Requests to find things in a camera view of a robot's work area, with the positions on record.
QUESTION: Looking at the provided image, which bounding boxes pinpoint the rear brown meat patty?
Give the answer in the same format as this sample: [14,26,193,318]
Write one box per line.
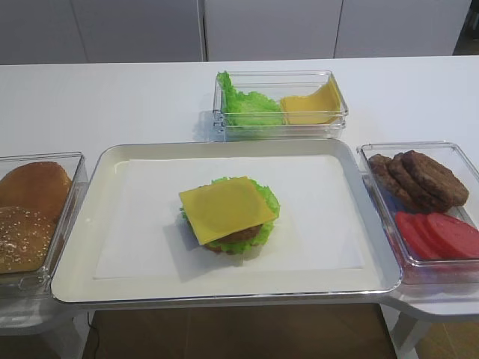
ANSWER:
[368,154,419,211]

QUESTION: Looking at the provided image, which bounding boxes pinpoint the top brown meat patty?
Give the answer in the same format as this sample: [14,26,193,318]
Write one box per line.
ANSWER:
[401,150,469,206]

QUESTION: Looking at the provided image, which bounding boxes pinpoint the red tomato slice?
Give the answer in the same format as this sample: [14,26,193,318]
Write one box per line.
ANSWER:
[395,212,431,260]
[412,214,447,260]
[426,213,478,259]

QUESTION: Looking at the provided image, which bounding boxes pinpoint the clear bin lettuce and cheese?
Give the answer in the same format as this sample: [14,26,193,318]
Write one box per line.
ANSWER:
[213,70,349,141]

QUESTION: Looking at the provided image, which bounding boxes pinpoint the front red tomato slice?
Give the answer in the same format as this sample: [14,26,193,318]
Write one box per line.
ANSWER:
[426,213,478,259]

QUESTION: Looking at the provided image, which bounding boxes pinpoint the yellow cheese slice on burger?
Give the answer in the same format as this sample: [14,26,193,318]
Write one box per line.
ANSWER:
[178,176,280,247]

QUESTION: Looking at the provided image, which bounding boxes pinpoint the yellow cheese slices in bin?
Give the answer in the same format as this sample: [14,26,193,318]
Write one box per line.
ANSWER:
[280,80,341,125]

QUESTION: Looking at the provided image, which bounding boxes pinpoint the white paper sheet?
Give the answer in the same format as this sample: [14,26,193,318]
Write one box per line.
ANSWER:
[96,155,365,280]

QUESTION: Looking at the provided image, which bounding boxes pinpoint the bottom bun on tray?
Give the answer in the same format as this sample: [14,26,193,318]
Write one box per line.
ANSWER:
[204,245,245,255]

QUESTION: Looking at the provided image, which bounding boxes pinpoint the green lettuce in bin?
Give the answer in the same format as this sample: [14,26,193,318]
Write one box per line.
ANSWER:
[216,71,283,126]

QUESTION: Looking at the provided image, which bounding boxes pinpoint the brown meat patty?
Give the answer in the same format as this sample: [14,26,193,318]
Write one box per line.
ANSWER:
[388,153,451,212]
[401,150,469,206]
[368,154,419,211]

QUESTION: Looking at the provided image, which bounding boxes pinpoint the green lettuce leaf on burger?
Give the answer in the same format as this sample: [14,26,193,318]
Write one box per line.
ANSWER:
[180,177,281,254]

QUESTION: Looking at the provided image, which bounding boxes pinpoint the middle red tomato slice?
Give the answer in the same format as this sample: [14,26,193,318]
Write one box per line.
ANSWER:
[412,214,447,260]

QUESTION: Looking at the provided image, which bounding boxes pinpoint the middle brown meat patty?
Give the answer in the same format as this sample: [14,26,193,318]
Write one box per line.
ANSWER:
[388,153,451,212]

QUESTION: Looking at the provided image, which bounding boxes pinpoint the white serving tray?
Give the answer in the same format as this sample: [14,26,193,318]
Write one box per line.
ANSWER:
[51,139,402,308]

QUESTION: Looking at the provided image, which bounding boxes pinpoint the left red tomato slice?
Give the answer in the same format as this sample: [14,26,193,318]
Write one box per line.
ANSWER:
[395,212,431,260]

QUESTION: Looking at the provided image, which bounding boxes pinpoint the sesame top bun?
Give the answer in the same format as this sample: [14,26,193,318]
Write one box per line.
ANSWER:
[1,206,55,274]

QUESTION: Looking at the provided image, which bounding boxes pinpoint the clear bin with buns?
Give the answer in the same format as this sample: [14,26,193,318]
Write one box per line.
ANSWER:
[1,152,88,298]

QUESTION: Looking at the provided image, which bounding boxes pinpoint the plain brown bun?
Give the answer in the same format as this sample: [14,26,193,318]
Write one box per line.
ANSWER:
[1,162,72,223]

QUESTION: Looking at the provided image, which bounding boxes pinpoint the brown patty on burger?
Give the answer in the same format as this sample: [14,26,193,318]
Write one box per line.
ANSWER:
[217,224,263,244]

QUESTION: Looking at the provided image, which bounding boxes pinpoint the clear bin patties and tomato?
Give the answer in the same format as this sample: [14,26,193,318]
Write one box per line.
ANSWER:
[357,141,478,284]

